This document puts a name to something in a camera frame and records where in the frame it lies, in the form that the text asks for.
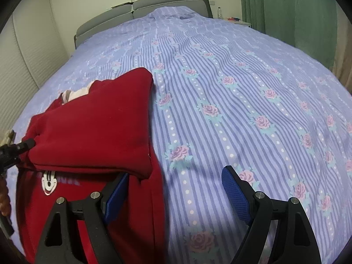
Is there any green curtain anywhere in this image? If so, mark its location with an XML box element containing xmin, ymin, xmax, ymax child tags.
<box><xmin>241</xmin><ymin>0</ymin><xmax>338</xmax><ymax>69</ymax></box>

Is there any red Mickey sweater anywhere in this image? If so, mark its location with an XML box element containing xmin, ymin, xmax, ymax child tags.
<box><xmin>16</xmin><ymin>67</ymin><xmax>167</xmax><ymax>263</ymax></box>

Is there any white bedside table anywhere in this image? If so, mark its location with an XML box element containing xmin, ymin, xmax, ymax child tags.
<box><xmin>220</xmin><ymin>18</ymin><xmax>252</xmax><ymax>28</ymax></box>

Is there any grey padded headboard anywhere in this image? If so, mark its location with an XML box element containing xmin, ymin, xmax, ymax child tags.
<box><xmin>74</xmin><ymin>0</ymin><xmax>213</xmax><ymax>47</ymax></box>

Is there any purple floral striped bedsheet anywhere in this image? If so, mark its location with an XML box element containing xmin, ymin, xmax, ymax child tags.
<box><xmin>5</xmin><ymin>7</ymin><xmax>351</xmax><ymax>263</ymax></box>

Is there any beige sheer curtain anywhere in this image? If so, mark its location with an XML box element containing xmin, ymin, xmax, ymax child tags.
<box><xmin>332</xmin><ymin>4</ymin><xmax>352</xmax><ymax>93</ymax></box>

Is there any clear plastic bottle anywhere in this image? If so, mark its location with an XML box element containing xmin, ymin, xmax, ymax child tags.
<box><xmin>217</xmin><ymin>7</ymin><xmax>223</xmax><ymax>20</ymax></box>

